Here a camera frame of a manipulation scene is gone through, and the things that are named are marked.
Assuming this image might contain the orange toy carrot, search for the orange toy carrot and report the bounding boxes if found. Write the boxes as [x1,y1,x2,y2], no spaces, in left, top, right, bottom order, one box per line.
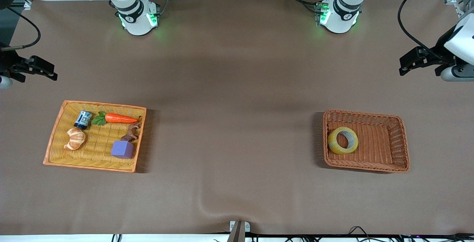
[91,111,139,126]

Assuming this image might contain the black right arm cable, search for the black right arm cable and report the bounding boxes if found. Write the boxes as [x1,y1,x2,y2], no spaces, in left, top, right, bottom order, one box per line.
[0,7,41,52]

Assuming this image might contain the brown table cloth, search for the brown table cloth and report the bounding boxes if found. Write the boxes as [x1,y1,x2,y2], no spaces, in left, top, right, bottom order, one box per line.
[0,0,474,236]

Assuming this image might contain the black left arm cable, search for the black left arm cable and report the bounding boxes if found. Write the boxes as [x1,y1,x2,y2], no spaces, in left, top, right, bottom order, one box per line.
[398,0,454,53]

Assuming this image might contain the brown toy figurine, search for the brown toy figurine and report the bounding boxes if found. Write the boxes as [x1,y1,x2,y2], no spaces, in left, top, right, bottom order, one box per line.
[120,116,143,142]

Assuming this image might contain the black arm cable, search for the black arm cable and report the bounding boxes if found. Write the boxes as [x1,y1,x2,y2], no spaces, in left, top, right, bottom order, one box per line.
[398,0,454,53]
[0,7,41,52]

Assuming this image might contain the brown wicker basket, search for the brown wicker basket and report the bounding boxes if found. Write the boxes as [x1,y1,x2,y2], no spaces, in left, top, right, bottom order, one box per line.
[323,110,411,173]

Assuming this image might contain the toy croissant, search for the toy croissant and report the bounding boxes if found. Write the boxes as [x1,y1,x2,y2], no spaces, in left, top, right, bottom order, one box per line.
[64,128,86,151]

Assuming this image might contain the orange yellow wicker tray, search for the orange yellow wicker tray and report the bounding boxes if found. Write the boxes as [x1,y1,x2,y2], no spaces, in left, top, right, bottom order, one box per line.
[43,100,147,173]

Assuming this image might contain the purple cube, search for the purple cube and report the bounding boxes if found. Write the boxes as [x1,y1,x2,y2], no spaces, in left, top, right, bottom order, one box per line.
[111,140,135,159]

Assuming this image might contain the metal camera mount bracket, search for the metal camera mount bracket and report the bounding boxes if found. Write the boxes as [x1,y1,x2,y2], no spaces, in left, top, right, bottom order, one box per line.
[227,220,251,242]

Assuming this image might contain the black floor cables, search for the black floor cables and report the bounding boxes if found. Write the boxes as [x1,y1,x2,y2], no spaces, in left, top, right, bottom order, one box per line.
[111,226,474,242]

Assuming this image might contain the yellowish clear tape roll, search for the yellowish clear tape roll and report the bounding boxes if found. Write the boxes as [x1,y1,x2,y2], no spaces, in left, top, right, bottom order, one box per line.
[327,126,359,155]

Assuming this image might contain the small blue can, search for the small blue can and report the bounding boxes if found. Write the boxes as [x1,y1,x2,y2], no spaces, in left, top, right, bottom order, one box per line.
[74,110,93,130]

